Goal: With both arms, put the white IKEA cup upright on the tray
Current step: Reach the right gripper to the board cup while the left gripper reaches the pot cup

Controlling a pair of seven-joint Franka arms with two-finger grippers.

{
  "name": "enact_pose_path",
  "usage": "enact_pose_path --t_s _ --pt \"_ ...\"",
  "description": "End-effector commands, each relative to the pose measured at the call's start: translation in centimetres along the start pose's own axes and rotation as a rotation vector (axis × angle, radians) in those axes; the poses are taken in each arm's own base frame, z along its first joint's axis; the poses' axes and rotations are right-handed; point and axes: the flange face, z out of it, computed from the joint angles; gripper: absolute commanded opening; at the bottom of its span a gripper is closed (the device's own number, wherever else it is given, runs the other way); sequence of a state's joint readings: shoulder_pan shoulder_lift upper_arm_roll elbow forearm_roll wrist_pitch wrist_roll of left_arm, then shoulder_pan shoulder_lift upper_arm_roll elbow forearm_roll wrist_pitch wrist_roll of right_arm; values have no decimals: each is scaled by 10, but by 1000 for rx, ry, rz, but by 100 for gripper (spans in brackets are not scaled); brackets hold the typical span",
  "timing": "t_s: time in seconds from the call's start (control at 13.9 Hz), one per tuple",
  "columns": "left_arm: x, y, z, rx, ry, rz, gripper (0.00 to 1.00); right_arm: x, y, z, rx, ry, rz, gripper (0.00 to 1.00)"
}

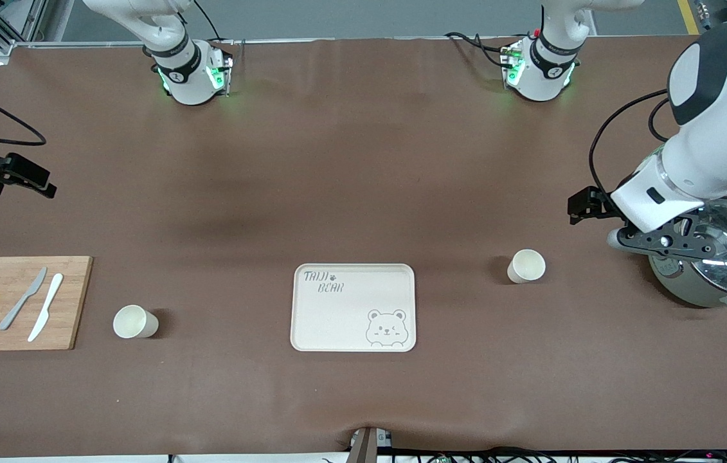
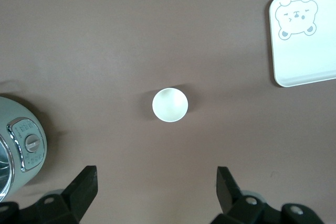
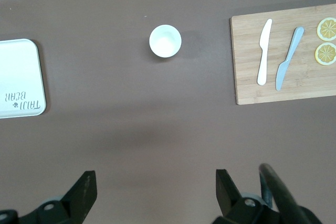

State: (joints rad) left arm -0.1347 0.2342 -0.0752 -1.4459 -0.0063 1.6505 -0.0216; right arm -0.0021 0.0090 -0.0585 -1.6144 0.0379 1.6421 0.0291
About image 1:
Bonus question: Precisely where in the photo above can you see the white IKEA cup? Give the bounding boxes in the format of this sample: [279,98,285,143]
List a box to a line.
[112,304,159,340]
[507,249,546,284]

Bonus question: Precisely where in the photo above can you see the cream bear print tray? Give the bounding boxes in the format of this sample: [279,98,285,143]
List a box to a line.
[291,263,417,353]

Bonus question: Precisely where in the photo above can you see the grey-green cooking pot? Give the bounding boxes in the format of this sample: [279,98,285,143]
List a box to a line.
[648,198,727,316]

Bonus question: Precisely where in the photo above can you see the white plastic knife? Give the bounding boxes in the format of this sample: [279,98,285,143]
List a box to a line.
[28,273,64,343]

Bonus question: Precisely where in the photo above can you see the grey plastic knife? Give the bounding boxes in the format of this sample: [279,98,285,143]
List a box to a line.
[0,267,48,331]

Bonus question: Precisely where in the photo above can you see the bamboo cutting board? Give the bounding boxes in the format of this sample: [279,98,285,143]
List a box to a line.
[0,256,93,352]

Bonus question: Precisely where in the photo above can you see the brown table cover mat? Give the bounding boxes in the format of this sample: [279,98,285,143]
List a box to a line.
[0,35,727,458]

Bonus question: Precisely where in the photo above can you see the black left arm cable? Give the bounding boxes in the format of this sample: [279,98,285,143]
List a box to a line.
[589,89,671,197]

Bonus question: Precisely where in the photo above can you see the aluminium frame profile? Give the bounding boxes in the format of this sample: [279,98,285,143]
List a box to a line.
[0,0,103,65]

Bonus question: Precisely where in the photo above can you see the black right base cable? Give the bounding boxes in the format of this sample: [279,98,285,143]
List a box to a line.
[191,0,222,42]

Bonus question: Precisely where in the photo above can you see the black left base cables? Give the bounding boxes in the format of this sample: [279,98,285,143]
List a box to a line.
[445,31,513,70]

